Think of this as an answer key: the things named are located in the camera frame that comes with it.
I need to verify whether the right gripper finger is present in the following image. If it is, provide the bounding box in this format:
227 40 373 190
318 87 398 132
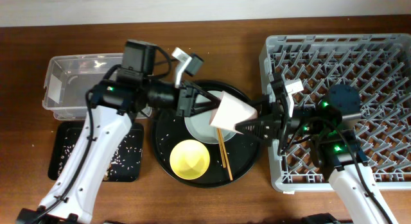
249 94 275 112
235 117 276 144

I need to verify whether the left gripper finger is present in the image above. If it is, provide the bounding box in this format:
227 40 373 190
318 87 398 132
191 82 221 104
192 100 220 115

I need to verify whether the pink cup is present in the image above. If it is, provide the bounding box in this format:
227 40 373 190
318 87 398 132
209 91 258 134

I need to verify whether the yellow bowl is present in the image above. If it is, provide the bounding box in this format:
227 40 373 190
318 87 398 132
170 139 210 180

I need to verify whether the food scraps pile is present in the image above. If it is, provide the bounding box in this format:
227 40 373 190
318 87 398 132
103 148 122 182

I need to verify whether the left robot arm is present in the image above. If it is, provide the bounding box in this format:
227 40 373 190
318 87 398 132
16 40 220 223

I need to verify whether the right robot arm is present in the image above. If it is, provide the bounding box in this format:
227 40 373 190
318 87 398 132
235 73 397 223

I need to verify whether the grey dishwasher rack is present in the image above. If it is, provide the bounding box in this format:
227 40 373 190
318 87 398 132
259 33 410 190

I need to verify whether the grey round plate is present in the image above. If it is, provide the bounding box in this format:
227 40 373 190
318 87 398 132
184 90 236 144

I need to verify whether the round black serving tray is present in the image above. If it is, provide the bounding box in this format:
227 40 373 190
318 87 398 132
150 109 261 188

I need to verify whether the wooden chopstick left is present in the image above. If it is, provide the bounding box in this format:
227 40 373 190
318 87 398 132
216 128 226 168

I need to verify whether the wooden chopstick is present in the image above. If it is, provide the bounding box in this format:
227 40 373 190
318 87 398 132
216 128 226 168
222 135 233 181

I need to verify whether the wooden chopstick right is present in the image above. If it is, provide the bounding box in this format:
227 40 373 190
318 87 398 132
222 135 233 181

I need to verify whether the black rectangular tray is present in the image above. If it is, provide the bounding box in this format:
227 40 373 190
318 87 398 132
48 121 144 182

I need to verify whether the clear plastic storage bin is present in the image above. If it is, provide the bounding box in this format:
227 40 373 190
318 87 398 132
42 52 155 121

